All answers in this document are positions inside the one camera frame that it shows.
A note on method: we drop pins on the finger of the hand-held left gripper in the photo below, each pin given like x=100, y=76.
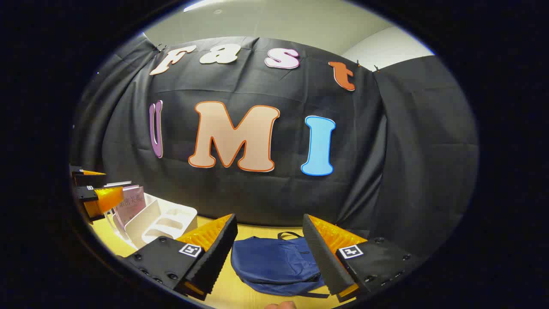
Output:
x=88, y=179
x=96, y=198

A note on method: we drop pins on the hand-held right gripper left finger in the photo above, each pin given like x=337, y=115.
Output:
x=216, y=253

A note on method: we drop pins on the black backdrop cloth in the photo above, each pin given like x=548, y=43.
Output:
x=274, y=197

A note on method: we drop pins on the pink book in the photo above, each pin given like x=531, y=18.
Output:
x=131, y=206

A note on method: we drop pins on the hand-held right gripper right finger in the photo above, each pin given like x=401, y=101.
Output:
x=324, y=253

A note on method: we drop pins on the white bookshelf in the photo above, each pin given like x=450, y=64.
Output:
x=165, y=223

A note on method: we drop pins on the blue schoolbag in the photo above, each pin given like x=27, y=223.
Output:
x=274, y=266

